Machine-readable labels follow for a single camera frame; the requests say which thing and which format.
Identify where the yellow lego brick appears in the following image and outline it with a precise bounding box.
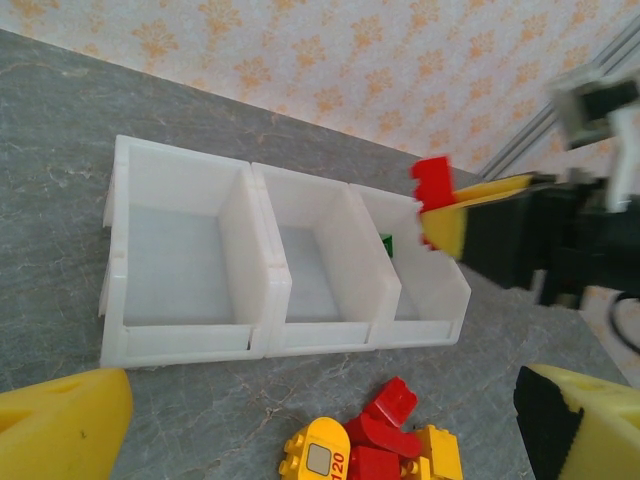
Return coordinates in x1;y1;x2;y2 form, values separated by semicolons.
399;424;464;480

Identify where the small red lego brick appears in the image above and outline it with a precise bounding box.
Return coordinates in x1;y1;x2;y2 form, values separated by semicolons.
367;375;419;429

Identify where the aluminium frame post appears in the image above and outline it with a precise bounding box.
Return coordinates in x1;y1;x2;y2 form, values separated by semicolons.
477;9;640;181

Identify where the white plastic bin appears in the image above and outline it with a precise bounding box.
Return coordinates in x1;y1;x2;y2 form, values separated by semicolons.
251;160;403;359
348;182;472;349
98;133;279;371

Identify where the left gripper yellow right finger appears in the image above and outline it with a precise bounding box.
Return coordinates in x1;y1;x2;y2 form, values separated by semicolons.
513;363;640;480

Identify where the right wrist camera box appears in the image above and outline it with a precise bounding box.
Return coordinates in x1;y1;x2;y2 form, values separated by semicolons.
546;67;640;214

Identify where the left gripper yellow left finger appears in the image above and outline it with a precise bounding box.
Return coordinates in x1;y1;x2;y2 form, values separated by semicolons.
0;368;135;480

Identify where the yellow rounded lego piece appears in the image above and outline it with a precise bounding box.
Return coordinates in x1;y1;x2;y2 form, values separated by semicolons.
278;416;351;480

